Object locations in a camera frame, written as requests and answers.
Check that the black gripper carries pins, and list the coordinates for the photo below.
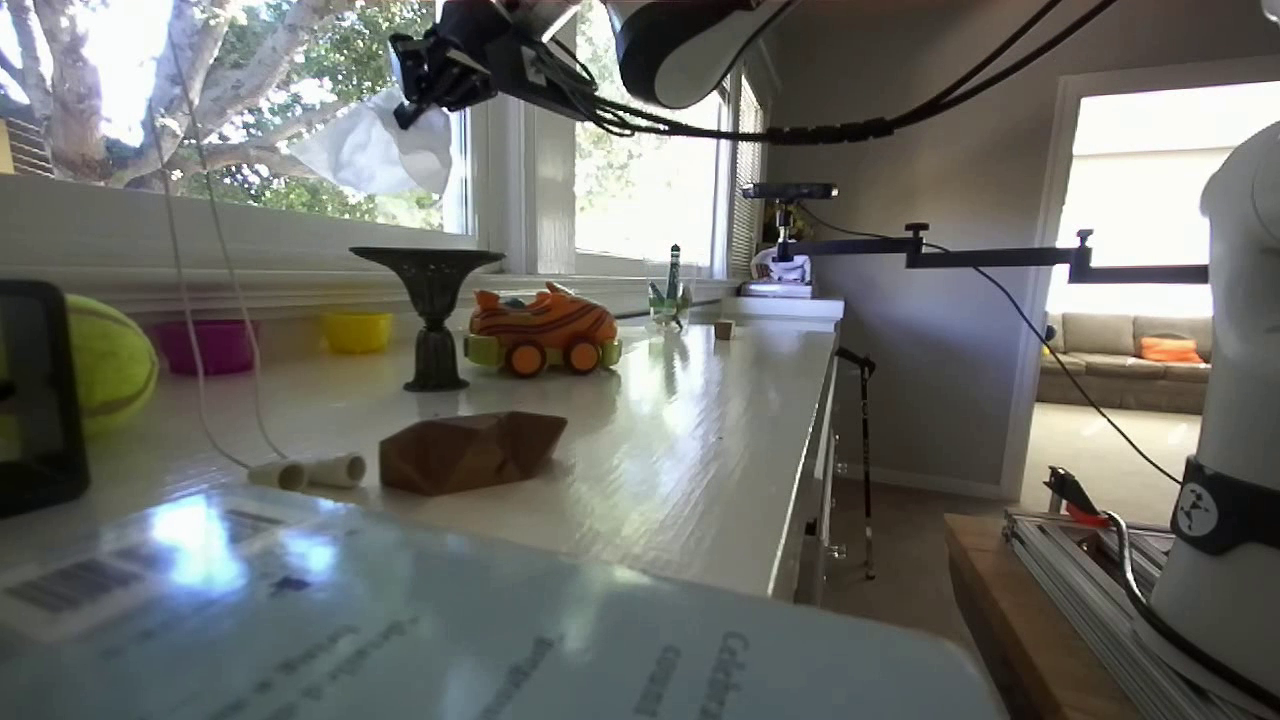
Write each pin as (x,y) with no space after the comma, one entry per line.
(501,45)

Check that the white tissue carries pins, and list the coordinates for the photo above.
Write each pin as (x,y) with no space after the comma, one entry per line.
(373,153)

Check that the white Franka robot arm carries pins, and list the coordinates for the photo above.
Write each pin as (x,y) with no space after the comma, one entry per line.
(1242,400)

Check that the large white framed window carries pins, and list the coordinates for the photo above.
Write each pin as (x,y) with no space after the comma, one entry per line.
(267,53)

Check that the yellow bowl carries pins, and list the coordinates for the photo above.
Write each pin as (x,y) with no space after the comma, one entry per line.
(358,334)

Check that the orange toy car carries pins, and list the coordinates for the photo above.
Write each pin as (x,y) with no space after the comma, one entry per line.
(547,322)

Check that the dark blue marker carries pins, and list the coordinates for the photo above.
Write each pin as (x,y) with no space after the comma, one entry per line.
(672,260)

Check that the tree outside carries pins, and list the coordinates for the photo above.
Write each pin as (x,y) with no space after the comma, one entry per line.
(83,80)

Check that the pink bowl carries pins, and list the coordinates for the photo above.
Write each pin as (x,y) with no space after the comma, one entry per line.
(221,346)

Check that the brown wooden block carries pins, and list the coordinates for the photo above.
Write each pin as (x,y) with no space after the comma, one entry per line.
(464,451)

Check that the small brown cardboard piece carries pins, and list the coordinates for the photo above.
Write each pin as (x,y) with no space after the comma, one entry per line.
(726,328)

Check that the green ball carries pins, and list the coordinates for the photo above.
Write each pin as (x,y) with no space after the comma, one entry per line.
(116,363)

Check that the white flat stack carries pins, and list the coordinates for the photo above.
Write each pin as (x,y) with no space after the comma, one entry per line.
(801,309)

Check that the laminated paper sheet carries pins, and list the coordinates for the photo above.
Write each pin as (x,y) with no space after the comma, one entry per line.
(403,624)

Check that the black walking stick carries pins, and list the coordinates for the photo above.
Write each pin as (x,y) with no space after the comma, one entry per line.
(865,453)

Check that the grey sofa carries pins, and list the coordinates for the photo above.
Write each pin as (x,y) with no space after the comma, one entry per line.
(1102,334)

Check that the orange pillow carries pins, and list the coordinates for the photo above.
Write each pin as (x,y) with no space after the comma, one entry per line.
(1174,349)

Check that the wooden platform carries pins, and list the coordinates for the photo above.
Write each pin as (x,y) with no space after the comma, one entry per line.
(1012,624)

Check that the black stereo camera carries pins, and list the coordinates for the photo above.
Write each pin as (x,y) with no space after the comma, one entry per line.
(794,190)

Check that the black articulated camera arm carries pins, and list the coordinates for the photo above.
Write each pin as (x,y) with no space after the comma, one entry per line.
(993,254)

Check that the white doorway frame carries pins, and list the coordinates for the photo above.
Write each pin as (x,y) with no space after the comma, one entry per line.
(1060,202)

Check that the aluminium rail frame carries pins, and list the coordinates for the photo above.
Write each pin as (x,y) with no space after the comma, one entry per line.
(1082,584)

